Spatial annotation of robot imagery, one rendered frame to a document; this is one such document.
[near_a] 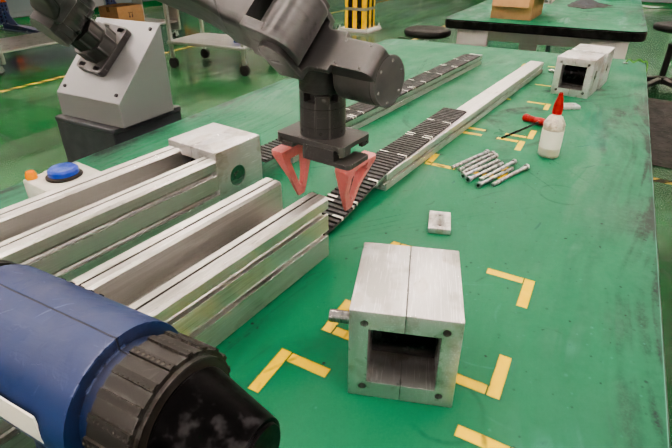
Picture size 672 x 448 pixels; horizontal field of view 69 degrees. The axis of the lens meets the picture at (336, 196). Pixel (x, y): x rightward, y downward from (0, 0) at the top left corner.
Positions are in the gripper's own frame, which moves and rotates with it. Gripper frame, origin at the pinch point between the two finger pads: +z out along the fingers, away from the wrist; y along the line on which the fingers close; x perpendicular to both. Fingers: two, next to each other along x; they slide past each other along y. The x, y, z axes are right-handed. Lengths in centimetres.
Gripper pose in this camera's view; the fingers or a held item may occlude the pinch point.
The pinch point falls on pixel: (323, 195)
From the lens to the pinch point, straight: 65.9
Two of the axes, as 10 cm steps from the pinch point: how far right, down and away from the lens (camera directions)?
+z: 0.0, 8.8, 4.7
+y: 8.3, 2.6, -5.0
